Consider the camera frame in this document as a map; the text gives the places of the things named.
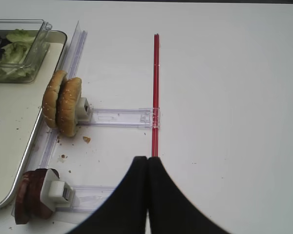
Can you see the sesame bun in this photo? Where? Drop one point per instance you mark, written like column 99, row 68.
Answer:
column 50, row 97
column 66, row 107

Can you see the clear rail holding bun tops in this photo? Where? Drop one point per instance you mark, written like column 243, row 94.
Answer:
column 137, row 118

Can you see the sesame bun top inner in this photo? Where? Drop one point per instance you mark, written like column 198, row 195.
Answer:
column 66, row 107

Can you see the clear rail holding patties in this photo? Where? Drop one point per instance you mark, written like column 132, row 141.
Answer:
column 87, row 198

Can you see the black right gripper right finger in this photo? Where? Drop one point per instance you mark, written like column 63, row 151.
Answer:
column 170, row 212

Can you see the clear plastic salad container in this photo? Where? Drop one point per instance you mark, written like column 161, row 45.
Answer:
column 39, row 29

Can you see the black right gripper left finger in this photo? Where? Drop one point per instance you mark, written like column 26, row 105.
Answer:
column 125, row 210

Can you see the green lettuce in container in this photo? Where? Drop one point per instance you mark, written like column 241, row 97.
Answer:
column 16, row 46

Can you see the dark meat patty slices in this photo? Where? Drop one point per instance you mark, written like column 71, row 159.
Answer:
column 28, row 202

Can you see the long clear rail right side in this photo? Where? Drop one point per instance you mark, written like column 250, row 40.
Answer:
column 70, row 64

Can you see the red rod right side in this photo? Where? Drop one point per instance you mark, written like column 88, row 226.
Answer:
column 155, row 97

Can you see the bread crumb chunk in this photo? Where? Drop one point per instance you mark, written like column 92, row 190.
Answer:
column 86, row 139

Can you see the sesame bun top outer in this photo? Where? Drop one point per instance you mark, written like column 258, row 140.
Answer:
column 50, row 97

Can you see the metal serving tray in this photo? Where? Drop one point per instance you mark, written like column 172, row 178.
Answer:
column 20, row 117

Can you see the white pusher block behind buns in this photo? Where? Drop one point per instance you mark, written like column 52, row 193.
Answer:
column 83, row 110

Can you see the white pusher block behind patties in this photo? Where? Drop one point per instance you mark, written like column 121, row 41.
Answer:
column 56, row 193

